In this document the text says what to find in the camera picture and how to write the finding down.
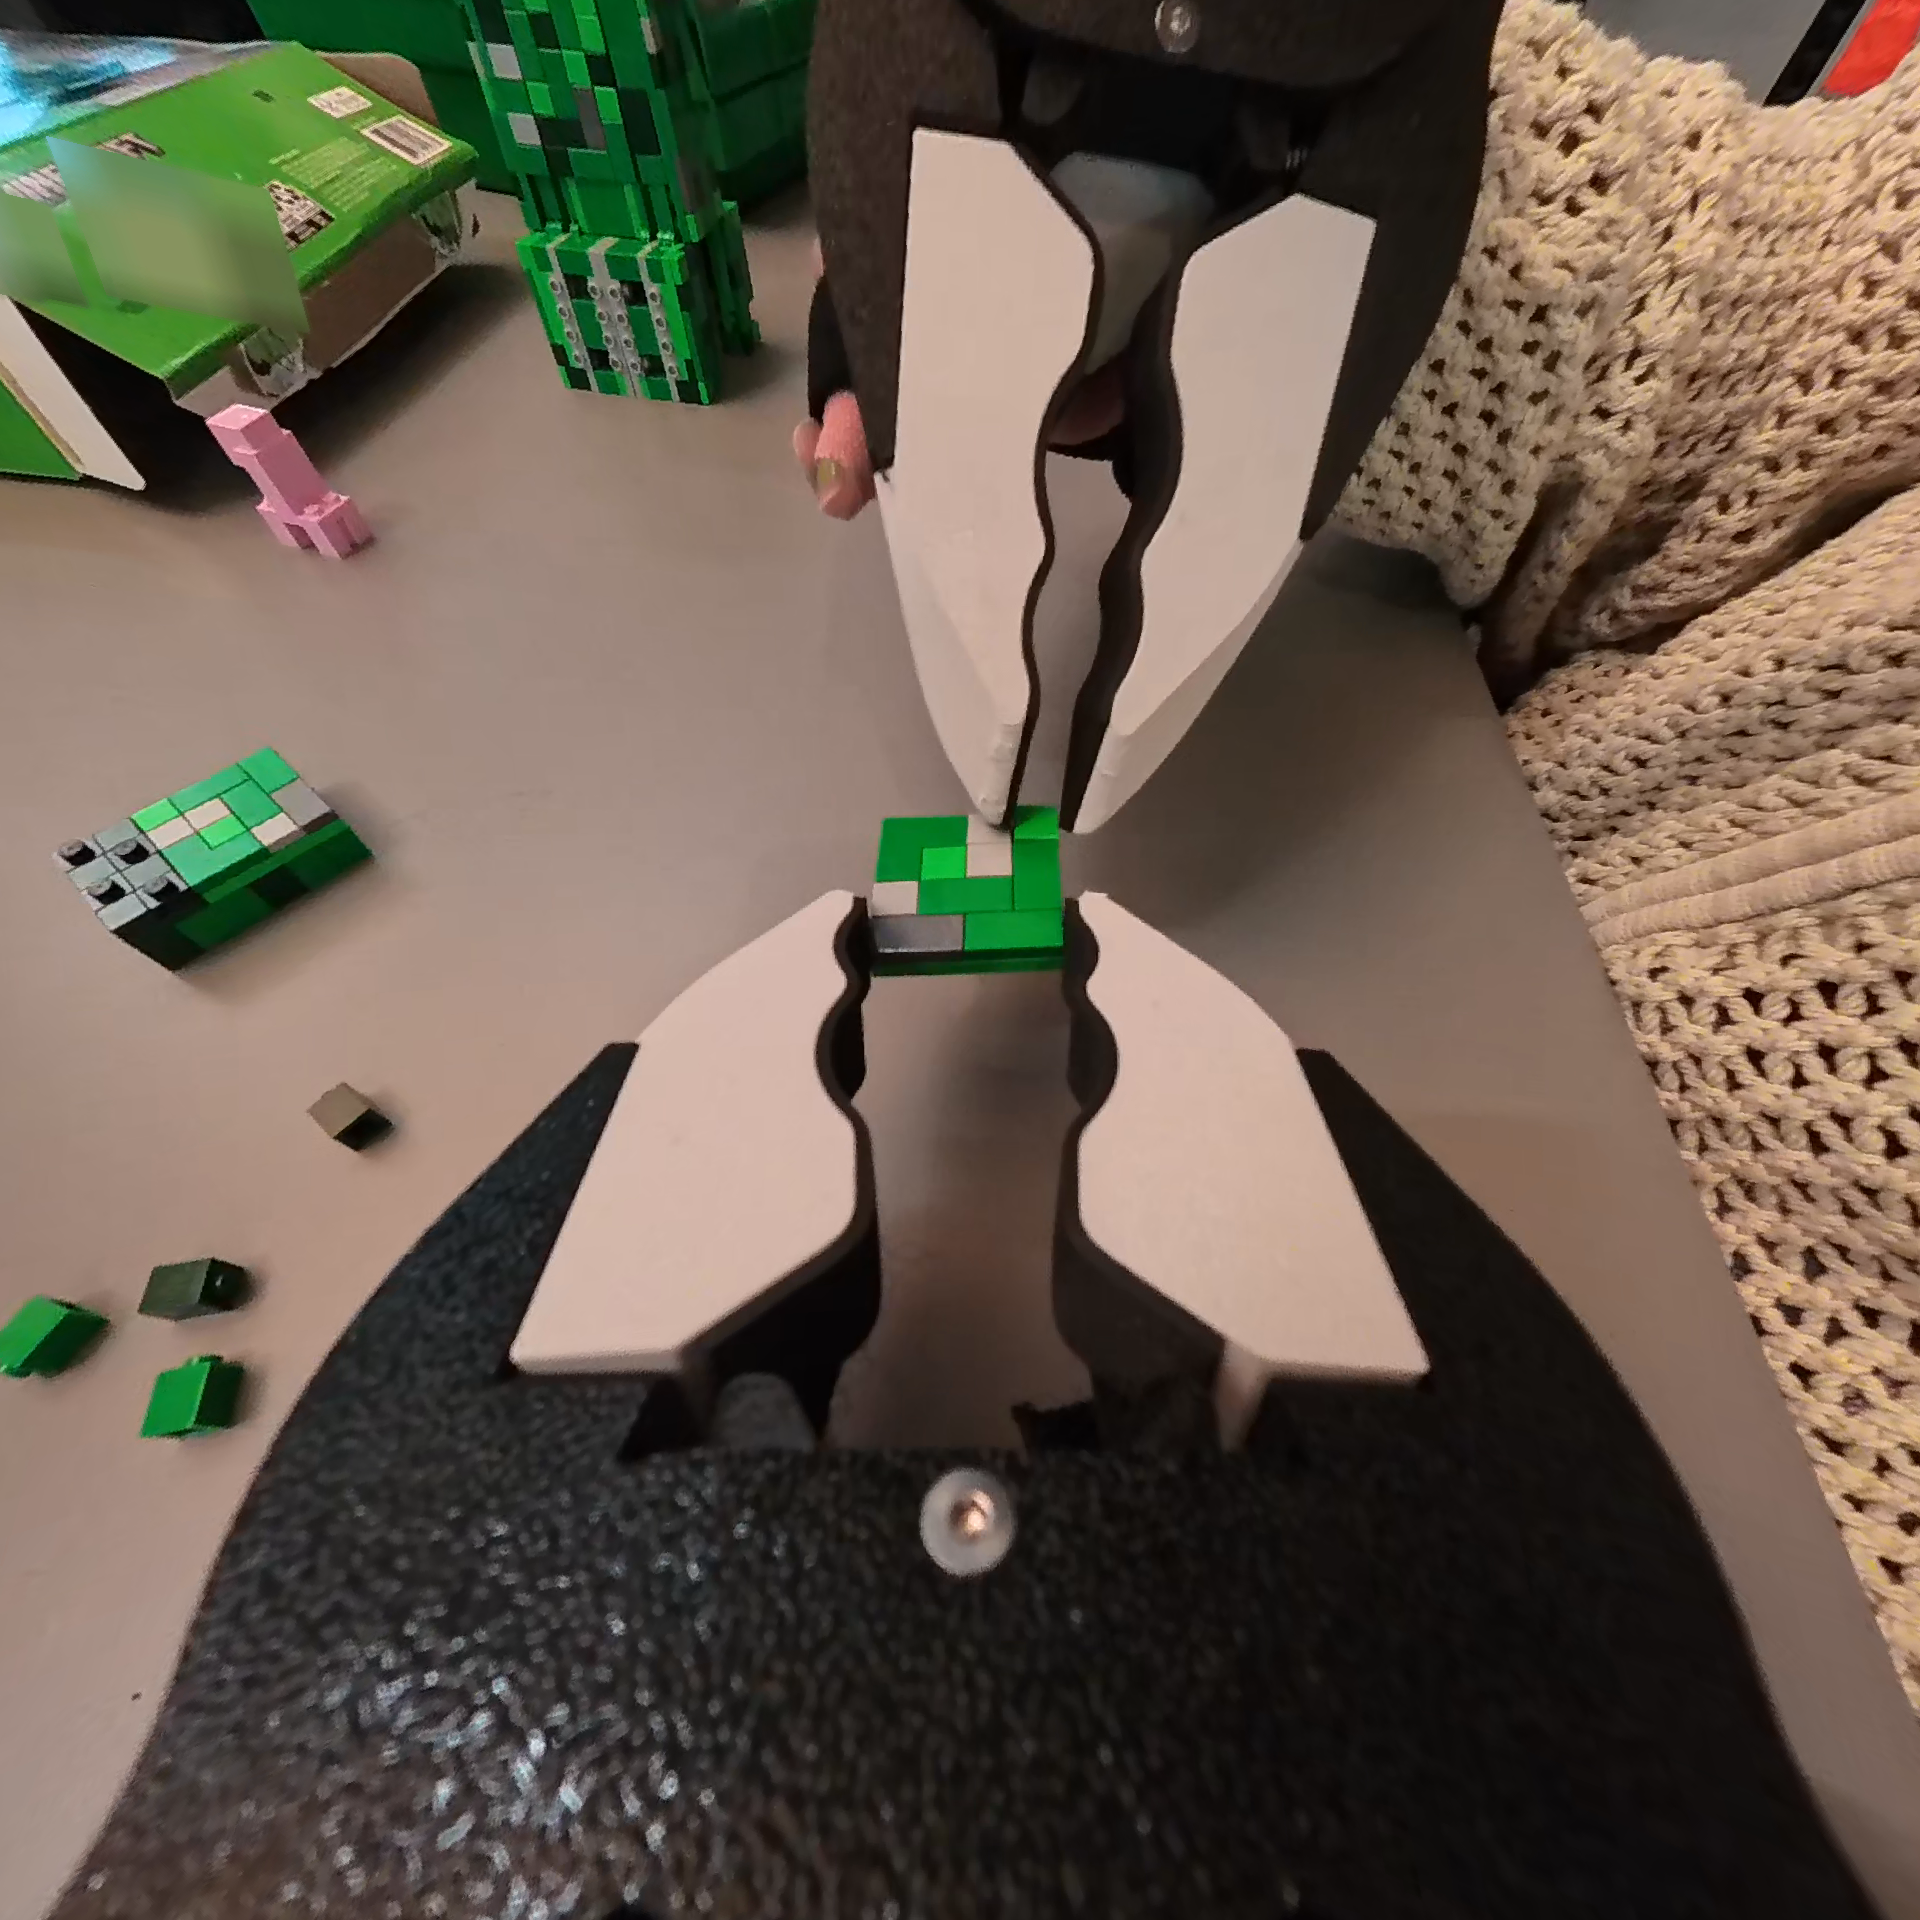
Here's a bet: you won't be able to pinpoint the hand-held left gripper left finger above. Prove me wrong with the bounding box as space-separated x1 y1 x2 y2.
507 887 884 1448

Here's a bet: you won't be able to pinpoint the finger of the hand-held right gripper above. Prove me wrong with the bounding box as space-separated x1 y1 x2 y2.
1056 194 1377 836
880 126 1105 828

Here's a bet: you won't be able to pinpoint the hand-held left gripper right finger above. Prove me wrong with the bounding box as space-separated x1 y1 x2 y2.
1048 892 1433 1448

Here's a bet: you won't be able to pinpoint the green mosaic lego panel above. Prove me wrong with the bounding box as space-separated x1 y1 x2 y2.
870 807 1070 975

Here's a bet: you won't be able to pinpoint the person's right forearm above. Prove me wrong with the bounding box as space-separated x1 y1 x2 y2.
1328 0 1920 663

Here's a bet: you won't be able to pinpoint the green lego creeper figure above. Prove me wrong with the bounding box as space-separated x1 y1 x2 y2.
464 0 752 406

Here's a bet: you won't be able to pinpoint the small bright green lego brick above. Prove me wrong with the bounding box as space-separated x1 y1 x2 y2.
139 1352 247 1443
0 1294 110 1378

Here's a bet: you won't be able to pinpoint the green lego block dark studs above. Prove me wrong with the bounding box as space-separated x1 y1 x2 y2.
57 747 374 971

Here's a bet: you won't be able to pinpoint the green lego set box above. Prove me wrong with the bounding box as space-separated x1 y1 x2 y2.
0 36 483 490

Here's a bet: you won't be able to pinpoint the pink lego pig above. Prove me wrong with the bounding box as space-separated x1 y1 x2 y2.
208 405 374 559

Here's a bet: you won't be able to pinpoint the person's right hand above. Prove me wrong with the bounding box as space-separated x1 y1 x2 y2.
790 383 902 524

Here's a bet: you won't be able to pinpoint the green plastic bin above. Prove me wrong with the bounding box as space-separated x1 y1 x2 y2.
247 0 824 213

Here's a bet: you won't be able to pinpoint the red object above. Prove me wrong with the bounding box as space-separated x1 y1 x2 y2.
1833 0 1920 96

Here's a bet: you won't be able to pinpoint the person's knit sweater torso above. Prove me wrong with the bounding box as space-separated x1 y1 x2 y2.
1499 487 1920 1715

